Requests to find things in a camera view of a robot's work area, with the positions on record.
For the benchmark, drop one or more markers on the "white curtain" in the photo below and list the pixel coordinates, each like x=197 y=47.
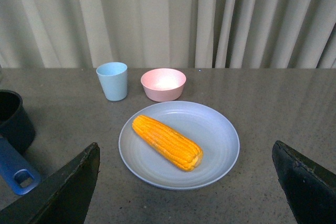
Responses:
x=168 y=33

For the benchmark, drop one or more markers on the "dark blue saucepan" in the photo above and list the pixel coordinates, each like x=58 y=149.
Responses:
x=17 y=134

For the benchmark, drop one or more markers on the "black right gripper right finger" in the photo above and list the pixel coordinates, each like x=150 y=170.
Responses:
x=308 y=186

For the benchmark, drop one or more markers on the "light blue cup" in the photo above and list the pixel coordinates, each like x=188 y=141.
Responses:
x=113 y=77

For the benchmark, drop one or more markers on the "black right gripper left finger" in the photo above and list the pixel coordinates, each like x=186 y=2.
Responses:
x=64 y=197

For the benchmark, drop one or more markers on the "yellow corn cob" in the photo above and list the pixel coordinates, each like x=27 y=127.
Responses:
x=179 y=150

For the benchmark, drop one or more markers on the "pink bowl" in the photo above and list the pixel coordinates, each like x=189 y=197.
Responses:
x=163 y=84

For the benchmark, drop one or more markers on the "light blue plate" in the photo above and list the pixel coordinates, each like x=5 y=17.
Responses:
x=212 y=131

